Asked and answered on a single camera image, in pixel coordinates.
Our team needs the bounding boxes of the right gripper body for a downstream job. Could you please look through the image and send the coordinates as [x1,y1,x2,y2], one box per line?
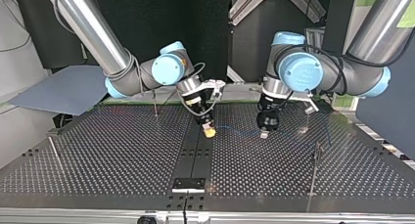
[179,88,216,126]

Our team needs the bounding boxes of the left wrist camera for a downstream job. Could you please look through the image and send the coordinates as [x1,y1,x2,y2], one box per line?
[292,92,320,116]

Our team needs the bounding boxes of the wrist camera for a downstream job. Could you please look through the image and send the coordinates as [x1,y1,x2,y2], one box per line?
[292,92,320,116]
[195,79,227,102]

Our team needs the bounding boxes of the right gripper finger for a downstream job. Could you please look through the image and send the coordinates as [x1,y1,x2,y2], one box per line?
[202,121,217,140]

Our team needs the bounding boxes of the black cable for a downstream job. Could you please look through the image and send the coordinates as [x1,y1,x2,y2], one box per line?
[275,27,415,97]
[175,61,219,117]

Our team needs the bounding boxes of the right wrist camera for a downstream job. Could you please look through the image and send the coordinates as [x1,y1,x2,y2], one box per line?
[195,79,227,102]

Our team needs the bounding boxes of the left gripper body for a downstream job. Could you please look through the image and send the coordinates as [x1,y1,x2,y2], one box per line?
[255,97,286,134]

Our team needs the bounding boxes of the grey board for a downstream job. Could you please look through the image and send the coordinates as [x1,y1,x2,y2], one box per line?
[9,65,110,116]

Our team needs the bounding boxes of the black panel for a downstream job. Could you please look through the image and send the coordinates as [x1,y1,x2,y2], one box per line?
[14,0,360,84]

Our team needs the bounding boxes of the connector holder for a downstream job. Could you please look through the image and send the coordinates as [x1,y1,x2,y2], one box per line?
[171,177,207,195]

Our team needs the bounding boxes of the blue cable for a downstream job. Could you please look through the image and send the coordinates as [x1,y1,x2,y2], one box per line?
[214,124,332,148]

